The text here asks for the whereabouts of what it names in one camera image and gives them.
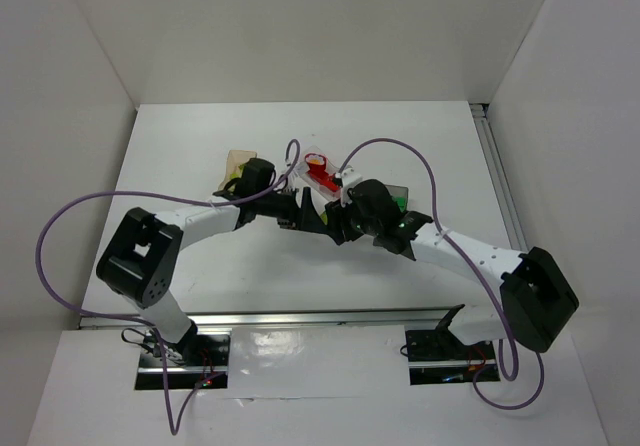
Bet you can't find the small green lego piece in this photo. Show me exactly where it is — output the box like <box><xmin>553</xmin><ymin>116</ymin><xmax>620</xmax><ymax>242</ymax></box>
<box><xmin>393</xmin><ymin>196</ymin><xmax>408</xmax><ymax>211</ymax></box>

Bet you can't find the red 2x4 lego brick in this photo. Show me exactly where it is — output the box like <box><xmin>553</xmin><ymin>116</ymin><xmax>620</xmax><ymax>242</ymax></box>
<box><xmin>320</xmin><ymin>175</ymin><xmax>341</xmax><ymax>194</ymax></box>

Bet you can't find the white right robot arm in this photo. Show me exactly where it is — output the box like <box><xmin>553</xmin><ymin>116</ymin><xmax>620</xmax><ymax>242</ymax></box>
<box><xmin>325</xmin><ymin>180</ymin><xmax>579</xmax><ymax>353</ymax></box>

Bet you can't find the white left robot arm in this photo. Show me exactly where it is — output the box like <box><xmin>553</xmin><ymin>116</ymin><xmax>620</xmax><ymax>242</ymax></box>
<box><xmin>96</xmin><ymin>187</ymin><xmax>342</xmax><ymax>361</ymax></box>

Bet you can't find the tan translucent plastic container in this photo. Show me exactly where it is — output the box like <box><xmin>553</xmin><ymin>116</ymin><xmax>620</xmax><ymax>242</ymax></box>
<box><xmin>219</xmin><ymin>150</ymin><xmax>257</xmax><ymax>190</ymax></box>

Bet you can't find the grey translucent plastic container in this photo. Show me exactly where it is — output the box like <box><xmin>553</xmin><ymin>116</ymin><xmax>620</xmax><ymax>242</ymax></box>
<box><xmin>385</xmin><ymin>184</ymin><xmax>409</xmax><ymax>212</ymax></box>

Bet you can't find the clear plastic container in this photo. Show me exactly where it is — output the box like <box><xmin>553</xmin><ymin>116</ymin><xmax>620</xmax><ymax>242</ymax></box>
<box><xmin>294</xmin><ymin>146</ymin><xmax>360</xmax><ymax>204</ymax></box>

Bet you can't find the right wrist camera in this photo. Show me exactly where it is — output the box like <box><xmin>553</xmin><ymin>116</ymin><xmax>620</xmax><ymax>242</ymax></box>
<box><xmin>334</xmin><ymin>166</ymin><xmax>362</xmax><ymax>205</ymax></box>

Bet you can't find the aluminium mounting rail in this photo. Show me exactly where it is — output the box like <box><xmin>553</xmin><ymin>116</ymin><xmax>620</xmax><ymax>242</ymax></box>
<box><xmin>79</xmin><ymin>306</ymin><xmax>466</xmax><ymax>337</ymax></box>

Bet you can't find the aluminium side rail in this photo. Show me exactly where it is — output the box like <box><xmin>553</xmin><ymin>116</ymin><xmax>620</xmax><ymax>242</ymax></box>
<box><xmin>469</xmin><ymin>103</ymin><xmax>531</xmax><ymax>252</ymax></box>

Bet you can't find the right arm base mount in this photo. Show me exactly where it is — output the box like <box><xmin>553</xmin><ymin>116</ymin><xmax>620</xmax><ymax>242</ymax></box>
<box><xmin>399</xmin><ymin>305</ymin><xmax>500</xmax><ymax>386</ymax></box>

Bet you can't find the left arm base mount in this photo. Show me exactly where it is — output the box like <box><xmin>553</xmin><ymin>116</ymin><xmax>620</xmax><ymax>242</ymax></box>
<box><xmin>120</xmin><ymin>328</ymin><xmax>231</xmax><ymax>391</ymax></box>

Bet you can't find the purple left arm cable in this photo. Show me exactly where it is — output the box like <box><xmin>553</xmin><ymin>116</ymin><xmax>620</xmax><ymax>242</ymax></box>
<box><xmin>34</xmin><ymin>138</ymin><xmax>301</xmax><ymax>436</ymax></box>

